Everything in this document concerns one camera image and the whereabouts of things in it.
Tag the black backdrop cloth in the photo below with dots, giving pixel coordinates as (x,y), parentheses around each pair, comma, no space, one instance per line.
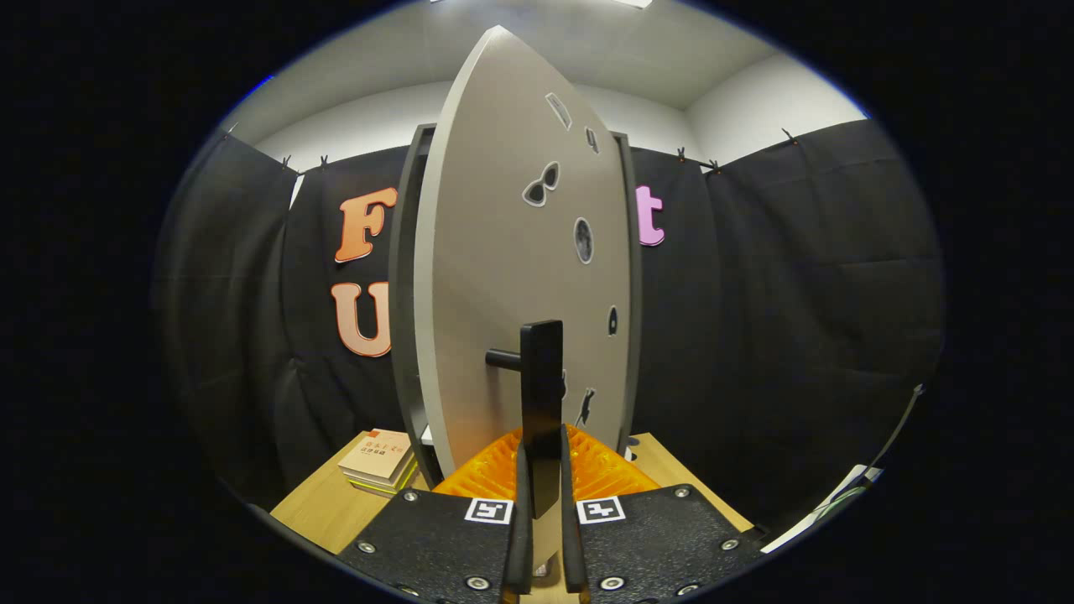
(797,294)

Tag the thin grey pole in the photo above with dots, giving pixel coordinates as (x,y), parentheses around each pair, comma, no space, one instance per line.
(898,424)

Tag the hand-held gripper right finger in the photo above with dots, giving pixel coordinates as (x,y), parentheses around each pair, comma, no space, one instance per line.
(654,545)

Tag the wide ceiling light panel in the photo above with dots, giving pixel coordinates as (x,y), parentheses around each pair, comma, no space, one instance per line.
(631,3)

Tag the dark grey shoe cabinet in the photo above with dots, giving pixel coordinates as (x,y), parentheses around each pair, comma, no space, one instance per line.
(403,294)

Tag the beige shoe cabinet door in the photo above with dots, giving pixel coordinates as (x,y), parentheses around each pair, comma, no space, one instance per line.
(495,252)

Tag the white sheet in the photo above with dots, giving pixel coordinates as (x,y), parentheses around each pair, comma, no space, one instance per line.
(822,512)

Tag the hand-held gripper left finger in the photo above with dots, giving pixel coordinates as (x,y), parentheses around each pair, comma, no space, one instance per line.
(436,545)

